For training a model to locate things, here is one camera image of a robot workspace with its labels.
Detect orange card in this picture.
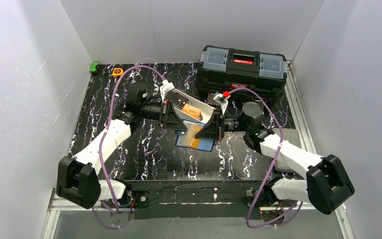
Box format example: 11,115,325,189
182,104,203,120

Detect yellow tape measure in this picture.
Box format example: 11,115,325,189
111,67,124,78

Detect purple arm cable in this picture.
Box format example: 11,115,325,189
91,65,169,230
223,88,304,229

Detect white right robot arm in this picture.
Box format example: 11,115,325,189
196,102,355,215

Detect black card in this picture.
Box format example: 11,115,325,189
169,93,189,108

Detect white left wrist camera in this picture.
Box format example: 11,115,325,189
159,80,175,102

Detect green small object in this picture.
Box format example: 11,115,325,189
89,62,100,74

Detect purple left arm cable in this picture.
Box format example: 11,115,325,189
91,65,169,230

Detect white oblong plastic tray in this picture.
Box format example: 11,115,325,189
165,89,215,124

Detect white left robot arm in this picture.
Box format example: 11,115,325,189
56,81,191,213

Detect aluminium frame rail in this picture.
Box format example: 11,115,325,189
41,62,357,239

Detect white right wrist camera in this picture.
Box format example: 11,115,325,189
213,91,230,115

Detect blue leather card holder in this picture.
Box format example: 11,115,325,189
174,120,214,151

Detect black plastic toolbox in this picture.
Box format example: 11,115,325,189
194,45,287,108

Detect black marbled table mat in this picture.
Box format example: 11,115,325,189
61,62,310,182

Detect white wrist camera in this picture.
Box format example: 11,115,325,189
213,91,230,115
159,80,175,102

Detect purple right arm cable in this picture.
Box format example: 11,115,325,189
223,88,304,229

